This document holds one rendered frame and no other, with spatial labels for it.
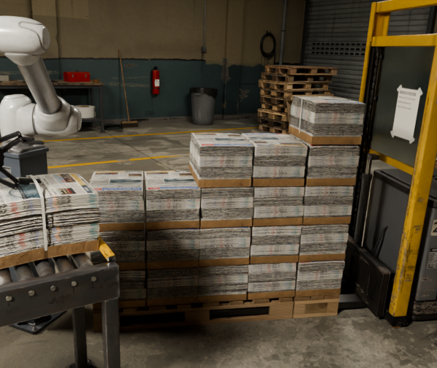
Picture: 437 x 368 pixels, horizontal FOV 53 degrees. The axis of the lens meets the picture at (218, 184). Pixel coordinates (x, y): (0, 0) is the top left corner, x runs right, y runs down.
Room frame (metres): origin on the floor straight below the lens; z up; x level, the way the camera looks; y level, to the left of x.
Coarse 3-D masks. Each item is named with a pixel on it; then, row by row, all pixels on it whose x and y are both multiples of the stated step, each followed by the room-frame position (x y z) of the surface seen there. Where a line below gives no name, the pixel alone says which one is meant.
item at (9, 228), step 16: (0, 192) 1.41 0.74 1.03; (16, 192) 1.41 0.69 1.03; (0, 208) 1.30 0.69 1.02; (16, 208) 1.32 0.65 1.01; (0, 224) 1.30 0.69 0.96; (16, 224) 1.32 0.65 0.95; (32, 224) 1.35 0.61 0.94; (0, 240) 1.30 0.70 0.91; (16, 240) 1.32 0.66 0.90; (32, 240) 1.35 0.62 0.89; (0, 256) 1.29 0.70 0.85
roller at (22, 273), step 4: (20, 264) 1.34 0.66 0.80; (24, 264) 1.34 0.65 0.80; (28, 264) 1.36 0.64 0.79; (16, 268) 1.33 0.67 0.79; (20, 268) 1.32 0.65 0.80; (24, 268) 1.32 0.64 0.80; (28, 268) 1.32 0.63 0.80; (16, 272) 1.31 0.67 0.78; (20, 272) 1.29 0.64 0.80; (24, 272) 1.29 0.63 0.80; (28, 272) 1.29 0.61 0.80; (32, 272) 1.31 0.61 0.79; (20, 276) 1.27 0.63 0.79; (24, 276) 1.26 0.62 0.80; (28, 276) 1.26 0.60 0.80; (32, 276) 1.27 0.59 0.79
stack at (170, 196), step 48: (144, 192) 2.31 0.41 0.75; (192, 192) 2.18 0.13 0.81; (240, 192) 2.23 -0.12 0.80; (288, 192) 2.28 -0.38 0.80; (144, 240) 2.13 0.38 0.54; (192, 240) 2.18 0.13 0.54; (240, 240) 2.23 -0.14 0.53; (288, 240) 2.29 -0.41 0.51; (144, 288) 2.14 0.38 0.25; (192, 288) 2.18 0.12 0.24; (240, 288) 2.24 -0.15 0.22; (288, 288) 2.29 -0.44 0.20
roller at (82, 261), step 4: (72, 256) 1.45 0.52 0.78; (76, 256) 1.43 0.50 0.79; (80, 256) 1.42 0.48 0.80; (84, 256) 1.42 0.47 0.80; (76, 260) 1.41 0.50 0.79; (80, 260) 1.40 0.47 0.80; (84, 260) 1.39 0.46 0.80; (88, 260) 1.40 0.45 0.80; (76, 264) 1.40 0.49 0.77; (80, 264) 1.37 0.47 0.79; (84, 264) 1.36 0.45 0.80; (88, 264) 1.36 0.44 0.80; (92, 264) 1.37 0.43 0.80
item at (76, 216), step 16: (48, 176) 1.62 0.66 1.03; (64, 176) 1.63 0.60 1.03; (80, 176) 1.66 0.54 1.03; (64, 192) 1.44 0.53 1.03; (80, 192) 1.45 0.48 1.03; (96, 192) 1.48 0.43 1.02; (64, 208) 1.40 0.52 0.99; (80, 208) 1.44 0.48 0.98; (96, 208) 1.46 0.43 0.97; (64, 224) 1.40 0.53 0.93; (80, 224) 1.44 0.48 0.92; (96, 224) 1.47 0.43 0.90; (64, 240) 1.41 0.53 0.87; (80, 240) 1.43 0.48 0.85
